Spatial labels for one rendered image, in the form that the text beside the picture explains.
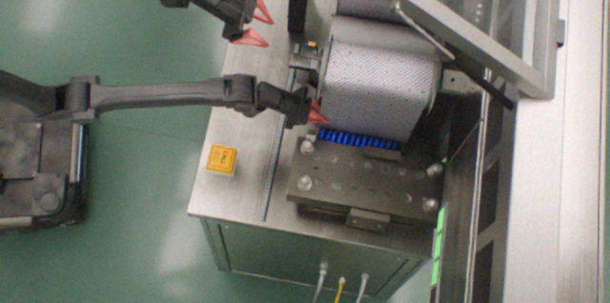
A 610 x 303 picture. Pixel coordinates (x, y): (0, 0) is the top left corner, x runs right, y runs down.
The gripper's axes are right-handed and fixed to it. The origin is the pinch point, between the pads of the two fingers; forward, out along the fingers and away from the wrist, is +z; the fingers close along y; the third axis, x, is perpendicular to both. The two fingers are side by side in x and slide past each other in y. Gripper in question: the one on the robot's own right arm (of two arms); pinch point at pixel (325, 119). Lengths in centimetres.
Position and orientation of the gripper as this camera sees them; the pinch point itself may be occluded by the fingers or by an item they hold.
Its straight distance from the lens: 177.2
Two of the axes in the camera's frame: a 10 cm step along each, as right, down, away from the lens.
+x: 5.2, -2.3, -8.2
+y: -1.7, 9.1, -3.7
